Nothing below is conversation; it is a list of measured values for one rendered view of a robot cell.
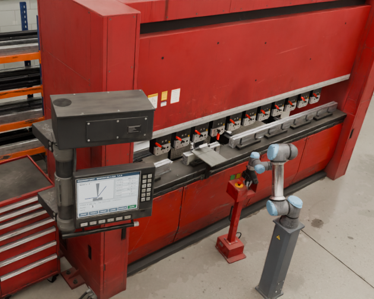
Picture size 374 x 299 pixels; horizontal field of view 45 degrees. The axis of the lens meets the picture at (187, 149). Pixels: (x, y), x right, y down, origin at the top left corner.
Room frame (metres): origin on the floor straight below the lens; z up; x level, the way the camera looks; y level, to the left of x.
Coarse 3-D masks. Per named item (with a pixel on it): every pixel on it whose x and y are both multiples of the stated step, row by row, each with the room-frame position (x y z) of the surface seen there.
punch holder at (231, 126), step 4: (240, 112) 3.62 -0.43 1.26; (228, 116) 3.55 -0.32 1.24; (232, 116) 3.55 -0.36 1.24; (236, 116) 3.59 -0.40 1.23; (240, 116) 3.63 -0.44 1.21; (228, 120) 3.55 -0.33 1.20; (236, 120) 3.60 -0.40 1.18; (240, 120) 3.63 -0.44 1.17; (228, 124) 3.54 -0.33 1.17; (232, 124) 3.56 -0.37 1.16; (224, 128) 3.57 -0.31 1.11; (228, 128) 3.53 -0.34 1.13; (232, 128) 3.57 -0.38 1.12; (236, 128) 3.61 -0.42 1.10
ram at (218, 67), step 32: (160, 32) 3.04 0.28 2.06; (192, 32) 3.16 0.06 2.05; (224, 32) 3.38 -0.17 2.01; (256, 32) 3.63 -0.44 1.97; (288, 32) 3.92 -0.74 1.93; (320, 32) 4.26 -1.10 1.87; (352, 32) 4.66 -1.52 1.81; (160, 64) 2.98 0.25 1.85; (192, 64) 3.18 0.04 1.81; (224, 64) 3.42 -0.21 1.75; (256, 64) 3.69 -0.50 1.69; (288, 64) 3.99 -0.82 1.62; (320, 64) 4.36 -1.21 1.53; (352, 64) 4.79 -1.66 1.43; (160, 96) 2.99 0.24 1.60; (192, 96) 3.21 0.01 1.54; (224, 96) 3.46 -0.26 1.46; (256, 96) 3.75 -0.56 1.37; (288, 96) 4.08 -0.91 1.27; (160, 128) 3.01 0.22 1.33
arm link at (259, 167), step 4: (256, 160) 3.17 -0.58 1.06; (252, 164) 3.16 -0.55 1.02; (256, 164) 3.12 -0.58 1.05; (260, 164) 3.11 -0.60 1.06; (264, 164) 3.13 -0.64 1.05; (256, 168) 3.09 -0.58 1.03; (260, 168) 3.08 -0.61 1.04; (264, 168) 3.10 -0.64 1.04; (256, 172) 3.09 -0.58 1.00; (260, 172) 3.09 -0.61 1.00
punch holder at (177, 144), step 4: (188, 128) 3.21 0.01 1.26; (176, 132) 3.12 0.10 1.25; (180, 132) 3.15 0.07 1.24; (184, 132) 3.18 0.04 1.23; (188, 132) 3.21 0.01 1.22; (172, 136) 3.15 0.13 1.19; (180, 136) 3.16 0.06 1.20; (184, 136) 3.18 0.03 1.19; (188, 136) 3.22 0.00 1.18; (172, 140) 3.16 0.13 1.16; (176, 140) 3.13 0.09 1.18; (184, 140) 3.18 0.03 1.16; (188, 140) 3.21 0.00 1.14; (172, 144) 3.15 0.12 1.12; (176, 144) 3.13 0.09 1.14; (180, 144) 3.16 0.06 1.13; (184, 144) 3.19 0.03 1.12; (176, 148) 3.13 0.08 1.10
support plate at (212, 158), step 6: (198, 150) 3.31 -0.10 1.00; (204, 150) 3.33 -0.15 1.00; (210, 150) 3.34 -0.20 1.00; (198, 156) 3.22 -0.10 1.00; (204, 156) 3.23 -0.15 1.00; (210, 156) 3.24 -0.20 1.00; (216, 156) 3.25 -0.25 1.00; (222, 156) 3.27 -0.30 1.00; (210, 162) 3.15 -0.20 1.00; (216, 162) 3.16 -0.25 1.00; (222, 162) 3.18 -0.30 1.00
